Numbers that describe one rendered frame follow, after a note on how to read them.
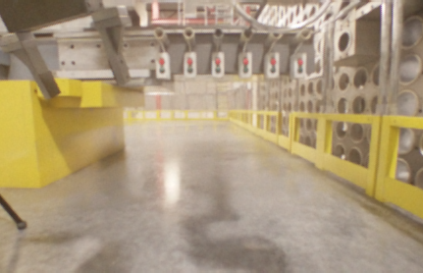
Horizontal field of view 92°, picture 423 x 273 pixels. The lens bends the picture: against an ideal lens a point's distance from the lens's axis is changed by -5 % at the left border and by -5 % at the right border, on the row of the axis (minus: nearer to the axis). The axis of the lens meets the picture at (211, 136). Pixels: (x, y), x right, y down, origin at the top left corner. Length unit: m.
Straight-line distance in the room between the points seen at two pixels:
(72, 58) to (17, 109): 0.51
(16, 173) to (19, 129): 0.25
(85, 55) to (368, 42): 2.23
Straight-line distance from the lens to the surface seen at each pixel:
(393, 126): 1.20
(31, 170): 1.51
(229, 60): 1.50
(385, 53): 1.28
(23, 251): 0.91
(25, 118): 1.48
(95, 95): 1.41
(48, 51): 1.93
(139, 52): 1.61
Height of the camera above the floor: 0.42
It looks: 7 degrees down
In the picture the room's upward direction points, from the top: straight up
